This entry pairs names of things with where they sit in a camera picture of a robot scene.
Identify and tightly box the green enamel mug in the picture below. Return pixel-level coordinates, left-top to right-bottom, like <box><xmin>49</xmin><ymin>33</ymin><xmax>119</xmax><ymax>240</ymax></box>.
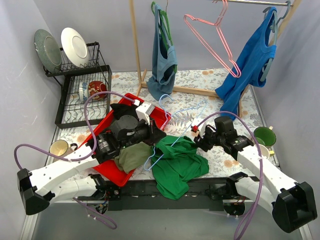
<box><xmin>253</xmin><ymin>126</ymin><xmax>277</xmax><ymax>147</ymax></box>

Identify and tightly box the bright blue tank top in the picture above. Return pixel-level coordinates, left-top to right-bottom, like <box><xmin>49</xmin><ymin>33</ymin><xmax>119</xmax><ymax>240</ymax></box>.
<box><xmin>215</xmin><ymin>7</ymin><xmax>278</xmax><ymax>120</ymax></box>

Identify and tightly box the white plate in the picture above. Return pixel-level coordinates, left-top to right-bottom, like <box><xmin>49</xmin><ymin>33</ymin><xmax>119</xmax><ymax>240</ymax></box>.
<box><xmin>60</xmin><ymin>27</ymin><xmax>90</xmax><ymax>68</ymax></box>

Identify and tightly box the green plastic hanger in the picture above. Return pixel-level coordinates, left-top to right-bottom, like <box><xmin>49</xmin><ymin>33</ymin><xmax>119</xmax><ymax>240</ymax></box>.
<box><xmin>151</xmin><ymin>1</ymin><xmax>178</xmax><ymax>80</ymax></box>

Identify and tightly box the cream mug left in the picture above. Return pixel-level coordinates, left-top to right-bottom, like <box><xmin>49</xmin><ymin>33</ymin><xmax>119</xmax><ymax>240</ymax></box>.
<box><xmin>49</xmin><ymin>139</ymin><xmax>78</xmax><ymax>157</ymax></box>

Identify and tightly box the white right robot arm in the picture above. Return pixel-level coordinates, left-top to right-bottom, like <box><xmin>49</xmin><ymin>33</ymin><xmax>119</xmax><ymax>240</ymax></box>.
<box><xmin>191</xmin><ymin>116</ymin><xmax>318</xmax><ymax>233</ymax></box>

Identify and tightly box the grey green plate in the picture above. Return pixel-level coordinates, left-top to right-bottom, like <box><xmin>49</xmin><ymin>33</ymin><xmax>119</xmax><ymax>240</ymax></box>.
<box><xmin>34</xmin><ymin>29</ymin><xmax>62</xmax><ymax>73</ymax></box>

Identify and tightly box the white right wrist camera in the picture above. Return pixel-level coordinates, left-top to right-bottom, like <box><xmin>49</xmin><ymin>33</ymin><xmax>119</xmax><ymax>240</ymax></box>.
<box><xmin>191</xmin><ymin>117</ymin><xmax>205</xmax><ymax>137</ymax></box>

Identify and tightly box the red floral bowl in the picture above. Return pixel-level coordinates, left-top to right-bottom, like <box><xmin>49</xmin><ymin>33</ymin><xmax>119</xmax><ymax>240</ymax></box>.
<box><xmin>87</xmin><ymin>80</ymin><xmax>107</xmax><ymax>101</ymax></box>

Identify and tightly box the wooden clothes rack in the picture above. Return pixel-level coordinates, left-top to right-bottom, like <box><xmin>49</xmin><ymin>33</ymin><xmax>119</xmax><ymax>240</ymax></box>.
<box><xmin>128</xmin><ymin>0</ymin><xmax>303</xmax><ymax>120</ymax></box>

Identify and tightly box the blue white ceramic cup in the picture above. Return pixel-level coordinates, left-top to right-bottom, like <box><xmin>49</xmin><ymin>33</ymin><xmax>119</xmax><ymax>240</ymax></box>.
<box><xmin>78</xmin><ymin>81</ymin><xmax>88</xmax><ymax>103</ymax></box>

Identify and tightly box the black wire dish rack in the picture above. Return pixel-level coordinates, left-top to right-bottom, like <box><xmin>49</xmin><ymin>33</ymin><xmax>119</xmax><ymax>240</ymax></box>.
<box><xmin>43</xmin><ymin>41</ymin><xmax>112</xmax><ymax>129</ymax></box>

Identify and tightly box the pale green mug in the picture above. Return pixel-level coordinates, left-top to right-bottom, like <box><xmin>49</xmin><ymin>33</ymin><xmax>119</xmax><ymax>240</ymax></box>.
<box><xmin>259</xmin><ymin>144</ymin><xmax>275</xmax><ymax>159</ymax></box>

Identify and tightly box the black garment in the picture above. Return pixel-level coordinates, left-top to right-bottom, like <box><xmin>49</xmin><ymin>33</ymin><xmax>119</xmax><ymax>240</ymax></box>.
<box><xmin>110</xmin><ymin>103</ymin><xmax>138</xmax><ymax>120</ymax></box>

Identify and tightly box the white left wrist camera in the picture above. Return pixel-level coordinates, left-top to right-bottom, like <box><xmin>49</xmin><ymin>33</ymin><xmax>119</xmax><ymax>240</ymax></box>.
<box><xmin>135</xmin><ymin>101</ymin><xmax>156</xmax><ymax>125</ymax></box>

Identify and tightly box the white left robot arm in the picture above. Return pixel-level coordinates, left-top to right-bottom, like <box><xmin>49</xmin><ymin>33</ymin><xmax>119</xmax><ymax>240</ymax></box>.
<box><xmin>17</xmin><ymin>115</ymin><xmax>166</xmax><ymax>216</ymax></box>

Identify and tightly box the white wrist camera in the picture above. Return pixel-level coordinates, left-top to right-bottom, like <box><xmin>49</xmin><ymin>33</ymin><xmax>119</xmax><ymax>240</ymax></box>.
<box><xmin>191</xmin><ymin>117</ymin><xmax>205</xmax><ymax>137</ymax></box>
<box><xmin>135</xmin><ymin>101</ymin><xmax>156</xmax><ymax>125</ymax></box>

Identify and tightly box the pink wire hanger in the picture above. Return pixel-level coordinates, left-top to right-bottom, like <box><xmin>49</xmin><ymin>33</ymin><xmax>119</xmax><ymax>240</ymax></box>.
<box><xmin>183</xmin><ymin>0</ymin><xmax>242</xmax><ymax>78</ymax></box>
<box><xmin>183</xmin><ymin>0</ymin><xmax>241</xmax><ymax>78</ymax></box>

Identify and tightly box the light blue wire hanger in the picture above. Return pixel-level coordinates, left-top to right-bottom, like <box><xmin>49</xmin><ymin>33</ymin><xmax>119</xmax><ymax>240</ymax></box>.
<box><xmin>143</xmin><ymin>93</ymin><xmax>208</xmax><ymax>172</ymax></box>

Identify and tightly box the olive green garment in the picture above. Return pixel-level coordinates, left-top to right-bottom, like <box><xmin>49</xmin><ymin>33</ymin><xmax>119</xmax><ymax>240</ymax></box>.
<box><xmin>114</xmin><ymin>142</ymin><xmax>152</xmax><ymax>174</ymax></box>

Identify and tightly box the green tank top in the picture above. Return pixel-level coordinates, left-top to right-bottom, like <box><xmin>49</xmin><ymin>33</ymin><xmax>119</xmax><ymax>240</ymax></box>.
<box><xmin>151</xmin><ymin>135</ymin><xmax>209</xmax><ymax>200</ymax></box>

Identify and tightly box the grey blue tank top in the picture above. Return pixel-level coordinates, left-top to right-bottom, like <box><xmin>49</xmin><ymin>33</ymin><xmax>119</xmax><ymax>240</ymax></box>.
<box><xmin>147</xmin><ymin>1</ymin><xmax>178</xmax><ymax>101</ymax></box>

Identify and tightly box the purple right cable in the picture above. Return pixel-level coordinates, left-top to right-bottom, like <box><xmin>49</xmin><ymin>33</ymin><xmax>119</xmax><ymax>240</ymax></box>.
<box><xmin>194</xmin><ymin>111</ymin><xmax>265</xmax><ymax>240</ymax></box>

